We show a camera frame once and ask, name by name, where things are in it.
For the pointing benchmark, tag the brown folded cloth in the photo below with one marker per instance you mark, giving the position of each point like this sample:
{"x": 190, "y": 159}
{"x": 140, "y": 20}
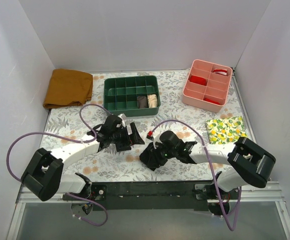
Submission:
{"x": 68, "y": 88}

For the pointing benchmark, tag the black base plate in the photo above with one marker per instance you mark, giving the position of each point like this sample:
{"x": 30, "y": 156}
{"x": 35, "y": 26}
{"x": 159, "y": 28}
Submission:
{"x": 156, "y": 195}

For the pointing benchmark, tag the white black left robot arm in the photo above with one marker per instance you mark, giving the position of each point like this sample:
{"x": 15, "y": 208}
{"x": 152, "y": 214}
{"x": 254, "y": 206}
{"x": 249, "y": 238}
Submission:
{"x": 44, "y": 175}

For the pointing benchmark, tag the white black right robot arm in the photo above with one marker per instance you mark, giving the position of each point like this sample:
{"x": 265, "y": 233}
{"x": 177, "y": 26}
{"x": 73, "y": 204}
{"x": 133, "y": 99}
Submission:
{"x": 250, "y": 163}

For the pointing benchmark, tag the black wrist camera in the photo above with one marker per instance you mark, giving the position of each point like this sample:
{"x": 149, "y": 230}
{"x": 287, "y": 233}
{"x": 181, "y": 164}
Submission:
{"x": 164, "y": 138}
{"x": 112, "y": 123}

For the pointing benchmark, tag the red cloth front compartment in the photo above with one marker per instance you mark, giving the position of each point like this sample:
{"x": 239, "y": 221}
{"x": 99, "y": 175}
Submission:
{"x": 211, "y": 101}

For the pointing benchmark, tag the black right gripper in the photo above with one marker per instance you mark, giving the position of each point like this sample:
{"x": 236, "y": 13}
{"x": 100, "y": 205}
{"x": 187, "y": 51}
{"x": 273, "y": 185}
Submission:
{"x": 157, "y": 154}

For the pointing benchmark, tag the grey rolled underwear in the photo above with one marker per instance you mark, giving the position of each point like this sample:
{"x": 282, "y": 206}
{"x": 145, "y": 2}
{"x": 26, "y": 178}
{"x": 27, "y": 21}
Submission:
{"x": 142, "y": 102}

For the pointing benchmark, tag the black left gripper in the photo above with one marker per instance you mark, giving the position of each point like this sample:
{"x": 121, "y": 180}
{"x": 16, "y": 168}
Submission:
{"x": 129, "y": 138}

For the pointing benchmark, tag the pink divided organizer box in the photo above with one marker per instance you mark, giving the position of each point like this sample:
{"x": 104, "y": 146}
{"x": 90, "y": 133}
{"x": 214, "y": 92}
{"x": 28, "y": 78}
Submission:
{"x": 217, "y": 87}

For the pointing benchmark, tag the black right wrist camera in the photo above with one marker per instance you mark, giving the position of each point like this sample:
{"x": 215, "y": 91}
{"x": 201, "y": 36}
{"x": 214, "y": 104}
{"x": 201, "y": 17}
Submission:
{"x": 164, "y": 138}

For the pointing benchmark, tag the aluminium frame rail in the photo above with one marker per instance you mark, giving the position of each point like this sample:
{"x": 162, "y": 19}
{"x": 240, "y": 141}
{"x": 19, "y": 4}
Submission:
{"x": 155, "y": 210}

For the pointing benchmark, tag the lemon print folded cloth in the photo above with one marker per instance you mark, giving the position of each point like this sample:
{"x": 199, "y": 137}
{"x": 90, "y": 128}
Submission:
{"x": 223, "y": 131}

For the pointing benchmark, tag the green divided organizer box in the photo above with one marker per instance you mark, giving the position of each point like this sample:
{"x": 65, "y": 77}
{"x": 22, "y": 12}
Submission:
{"x": 122, "y": 95}

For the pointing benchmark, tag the black underwear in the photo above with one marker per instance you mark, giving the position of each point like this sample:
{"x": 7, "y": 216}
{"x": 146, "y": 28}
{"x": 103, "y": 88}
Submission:
{"x": 152, "y": 158}

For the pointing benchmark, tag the red white rolled cloth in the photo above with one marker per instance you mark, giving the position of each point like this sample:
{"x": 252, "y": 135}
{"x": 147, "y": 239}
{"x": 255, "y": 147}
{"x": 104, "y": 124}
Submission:
{"x": 220, "y": 71}

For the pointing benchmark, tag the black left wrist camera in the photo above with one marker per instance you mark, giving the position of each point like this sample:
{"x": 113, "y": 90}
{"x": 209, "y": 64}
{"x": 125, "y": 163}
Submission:
{"x": 112, "y": 123}

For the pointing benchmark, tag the beige rolled underwear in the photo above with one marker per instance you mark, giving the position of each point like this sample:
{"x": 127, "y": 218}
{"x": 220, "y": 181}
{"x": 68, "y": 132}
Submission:
{"x": 152, "y": 100}

